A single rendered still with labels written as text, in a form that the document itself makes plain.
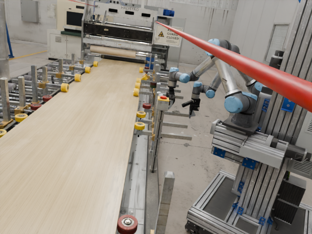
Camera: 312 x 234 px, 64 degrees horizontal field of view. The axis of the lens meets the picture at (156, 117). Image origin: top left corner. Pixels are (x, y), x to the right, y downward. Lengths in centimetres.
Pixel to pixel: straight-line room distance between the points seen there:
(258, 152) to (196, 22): 940
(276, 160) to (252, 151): 15
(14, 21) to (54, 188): 1148
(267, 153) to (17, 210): 144
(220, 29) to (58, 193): 1030
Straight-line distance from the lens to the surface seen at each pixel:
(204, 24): 1094
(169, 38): 452
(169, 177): 88
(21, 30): 1240
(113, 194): 121
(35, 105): 222
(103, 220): 109
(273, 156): 180
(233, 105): 173
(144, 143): 227
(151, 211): 145
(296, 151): 192
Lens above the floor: 166
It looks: 21 degrees down
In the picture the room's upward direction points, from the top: 8 degrees clockwise
